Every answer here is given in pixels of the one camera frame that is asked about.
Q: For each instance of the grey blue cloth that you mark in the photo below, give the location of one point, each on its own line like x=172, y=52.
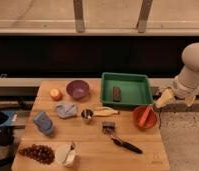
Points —
x=66, y=110

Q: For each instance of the green plastic tray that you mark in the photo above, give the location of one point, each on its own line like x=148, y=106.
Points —
x=134, y=90

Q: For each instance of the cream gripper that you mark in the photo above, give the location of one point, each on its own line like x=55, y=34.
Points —
x=166, y=97

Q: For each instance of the yellow banana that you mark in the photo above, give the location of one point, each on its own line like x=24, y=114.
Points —
x=104, y=112

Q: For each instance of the red yellow apple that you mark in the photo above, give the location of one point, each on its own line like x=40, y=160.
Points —
x=55, y=94

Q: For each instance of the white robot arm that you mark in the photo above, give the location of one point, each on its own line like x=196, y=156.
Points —
x=186, y=84

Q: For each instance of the blue sponge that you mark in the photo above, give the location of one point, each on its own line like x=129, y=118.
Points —
x=43, y=123

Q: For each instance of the red chili pepper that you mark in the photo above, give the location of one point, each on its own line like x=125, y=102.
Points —
x=144, y=116

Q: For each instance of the metal measuring cup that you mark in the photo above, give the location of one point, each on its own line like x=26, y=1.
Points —
x=87, y=115

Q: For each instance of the orange bowl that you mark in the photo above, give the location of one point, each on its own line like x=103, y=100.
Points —
x=151, y=119

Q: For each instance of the bunch of dark grapes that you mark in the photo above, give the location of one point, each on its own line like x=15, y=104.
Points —
x=41, y=153

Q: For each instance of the purple bowl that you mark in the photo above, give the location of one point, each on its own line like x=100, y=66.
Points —
x=77, y=89

